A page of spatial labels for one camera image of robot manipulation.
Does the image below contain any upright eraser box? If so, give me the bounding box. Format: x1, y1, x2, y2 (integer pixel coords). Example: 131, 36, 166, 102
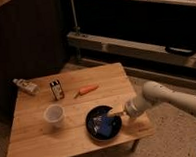
50, 79, 65, 101

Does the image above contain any clear plastic cup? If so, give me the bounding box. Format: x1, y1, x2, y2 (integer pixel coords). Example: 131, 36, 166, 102
44, 104, 65, 128

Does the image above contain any black round bowl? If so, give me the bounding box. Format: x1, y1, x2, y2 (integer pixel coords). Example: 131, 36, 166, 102
85, 105, 122, 141

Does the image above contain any wooden table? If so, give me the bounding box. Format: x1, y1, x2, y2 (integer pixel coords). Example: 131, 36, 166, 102
7, 63, 154, 157

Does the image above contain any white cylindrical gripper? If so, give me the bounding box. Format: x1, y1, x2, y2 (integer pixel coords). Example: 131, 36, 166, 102
107, 94, 151, 118

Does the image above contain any orange carrot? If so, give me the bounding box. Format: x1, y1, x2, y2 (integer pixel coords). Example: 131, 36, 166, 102
74, 85, 99, 98

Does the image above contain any black handle on shelf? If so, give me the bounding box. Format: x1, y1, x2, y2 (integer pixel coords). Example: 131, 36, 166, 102
165, 47, 196, 57

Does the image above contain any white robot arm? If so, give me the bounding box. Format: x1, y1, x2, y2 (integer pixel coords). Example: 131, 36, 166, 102
107, 81, 196, 118

